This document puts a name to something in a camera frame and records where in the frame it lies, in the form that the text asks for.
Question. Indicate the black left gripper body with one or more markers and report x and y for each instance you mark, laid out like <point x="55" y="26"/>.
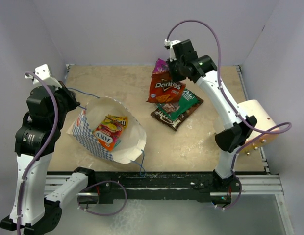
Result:
<point x="68" y="102"/>

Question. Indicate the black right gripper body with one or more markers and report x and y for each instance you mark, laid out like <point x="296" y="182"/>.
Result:
<point x="175" y="67"/>

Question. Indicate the purple candy snack bag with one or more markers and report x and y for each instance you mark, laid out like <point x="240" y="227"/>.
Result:
<point x="160" y="67"/>

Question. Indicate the red snack packet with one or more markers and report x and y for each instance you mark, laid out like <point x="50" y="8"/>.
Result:
<point x="163" y="89"/>

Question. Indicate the green snack box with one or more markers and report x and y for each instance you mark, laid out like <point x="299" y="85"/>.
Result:
<point x="174" y="109"/>

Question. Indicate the brown sea salt chips bag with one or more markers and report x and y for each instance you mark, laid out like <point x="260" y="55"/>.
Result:
<point x="158" y="115"/>

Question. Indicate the blue checkered paper bag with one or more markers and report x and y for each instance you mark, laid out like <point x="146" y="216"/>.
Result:
<point x="132" y="140"/>

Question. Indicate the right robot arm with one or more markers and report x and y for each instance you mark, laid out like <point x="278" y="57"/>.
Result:
<point x="235" y="120"/>

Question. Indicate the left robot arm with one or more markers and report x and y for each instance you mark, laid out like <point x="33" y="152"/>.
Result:
<point x="35" y="141"/>

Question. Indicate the colourful Fox's candy bag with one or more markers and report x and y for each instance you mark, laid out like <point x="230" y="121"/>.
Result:
<point x="108" y="133"/>

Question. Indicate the yellow candy packet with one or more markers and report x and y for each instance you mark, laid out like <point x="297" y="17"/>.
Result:
<point x="121" y="120"/>

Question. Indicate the cream cylindrical appliance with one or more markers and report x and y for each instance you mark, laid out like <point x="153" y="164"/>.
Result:
<point x="264" y="122"/>

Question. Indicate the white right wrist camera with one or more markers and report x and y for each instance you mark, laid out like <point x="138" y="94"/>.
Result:
<point x="169" y="46"/>

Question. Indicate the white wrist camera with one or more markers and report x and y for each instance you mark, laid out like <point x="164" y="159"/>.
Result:
<point x="169" y="46"/>
<point x="44" y="73"/>

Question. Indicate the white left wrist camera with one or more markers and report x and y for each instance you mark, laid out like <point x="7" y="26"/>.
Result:
<point x="44" y="73"/>

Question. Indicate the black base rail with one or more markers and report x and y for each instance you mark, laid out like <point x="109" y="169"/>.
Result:
<point x="198" y="186"/>

